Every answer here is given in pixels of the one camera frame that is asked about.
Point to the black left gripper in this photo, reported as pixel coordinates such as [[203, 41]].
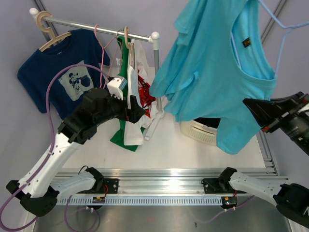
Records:
[[133, 114]]

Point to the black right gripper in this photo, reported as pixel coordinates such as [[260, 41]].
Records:
[[266, 110]]

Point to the black t shirt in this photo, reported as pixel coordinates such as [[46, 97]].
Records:
[[209, 122]]

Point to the light blue wire hanger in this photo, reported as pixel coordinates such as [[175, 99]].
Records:
[[274, 19]]

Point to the light blue t shirt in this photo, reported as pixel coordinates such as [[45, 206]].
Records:
[[217, 61]]

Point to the pink wire hanger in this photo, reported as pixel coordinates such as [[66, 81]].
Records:
[[102, 48]]

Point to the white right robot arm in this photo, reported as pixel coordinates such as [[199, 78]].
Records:
[[291, 200]]

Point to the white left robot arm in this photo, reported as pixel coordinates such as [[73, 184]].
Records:
[[37, 192]]

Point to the white printed t shirt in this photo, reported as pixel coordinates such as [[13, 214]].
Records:
[[139, 87]]

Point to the beige wooden hanger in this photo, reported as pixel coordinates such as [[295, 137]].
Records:
[[54, 39], [130, 47]]

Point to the navy blue t shirt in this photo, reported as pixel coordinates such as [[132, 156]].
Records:
[[70, 59]]

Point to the cream laundry basket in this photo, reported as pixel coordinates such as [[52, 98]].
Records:
[[199, 132]]

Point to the metal clothes rack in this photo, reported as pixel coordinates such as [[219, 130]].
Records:
[[140, 56]]

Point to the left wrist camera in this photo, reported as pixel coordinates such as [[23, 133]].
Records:
[[116, 85]]

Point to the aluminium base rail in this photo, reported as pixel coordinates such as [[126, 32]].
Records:
[[168, 182]]

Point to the white slotted cable duct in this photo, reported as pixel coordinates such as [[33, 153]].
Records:
[[143, 201]]

